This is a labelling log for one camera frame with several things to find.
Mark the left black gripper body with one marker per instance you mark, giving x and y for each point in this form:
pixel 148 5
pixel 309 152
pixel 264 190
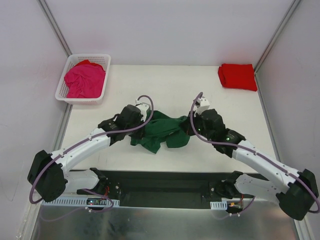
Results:
pixel 139 130

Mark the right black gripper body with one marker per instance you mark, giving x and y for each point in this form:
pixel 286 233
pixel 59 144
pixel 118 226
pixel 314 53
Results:
pixel 190 123

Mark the green t-shirt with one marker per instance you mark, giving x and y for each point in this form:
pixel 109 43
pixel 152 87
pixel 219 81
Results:
pixel 164 129

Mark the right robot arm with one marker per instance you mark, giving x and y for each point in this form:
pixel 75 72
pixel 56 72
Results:
pixel 294 191

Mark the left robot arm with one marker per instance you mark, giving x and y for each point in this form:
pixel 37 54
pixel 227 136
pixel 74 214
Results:
pixel 51 174

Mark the folded red t-shirt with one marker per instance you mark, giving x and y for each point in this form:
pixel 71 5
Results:
pixel 237 76

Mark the pink t-shirt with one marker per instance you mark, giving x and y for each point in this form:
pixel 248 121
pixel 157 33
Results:
pixel 85 80

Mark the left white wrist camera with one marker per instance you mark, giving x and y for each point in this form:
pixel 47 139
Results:
pixel 145 108

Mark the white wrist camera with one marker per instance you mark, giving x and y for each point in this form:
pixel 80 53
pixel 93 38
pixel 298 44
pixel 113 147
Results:
pixel 145 108
pixel 201 105

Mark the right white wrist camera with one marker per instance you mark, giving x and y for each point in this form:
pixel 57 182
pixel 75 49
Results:
pixel 201 105

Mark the aluminium rail front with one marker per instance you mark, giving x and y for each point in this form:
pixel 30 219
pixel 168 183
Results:
pixel 50 188

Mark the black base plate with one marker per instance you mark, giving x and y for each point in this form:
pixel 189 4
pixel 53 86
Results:
pixel 152 189

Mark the right slotted cable duct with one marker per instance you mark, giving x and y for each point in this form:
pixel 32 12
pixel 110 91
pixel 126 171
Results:
pixel 219 205

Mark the slotted cable duct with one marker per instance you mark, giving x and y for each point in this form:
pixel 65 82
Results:
pixel 70 201
pixel 219 205

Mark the left slotted cable duct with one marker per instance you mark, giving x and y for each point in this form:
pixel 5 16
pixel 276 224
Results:
pixel 70 201

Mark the left aluminium corner post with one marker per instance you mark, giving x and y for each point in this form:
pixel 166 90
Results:
pixel 54 26

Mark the aluminium corner post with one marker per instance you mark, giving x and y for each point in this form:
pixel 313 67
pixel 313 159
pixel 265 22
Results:
pixel 278 31
pixel 54 26

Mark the right aluminium corner post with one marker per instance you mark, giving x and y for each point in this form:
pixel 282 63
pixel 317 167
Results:
pixel 278 31

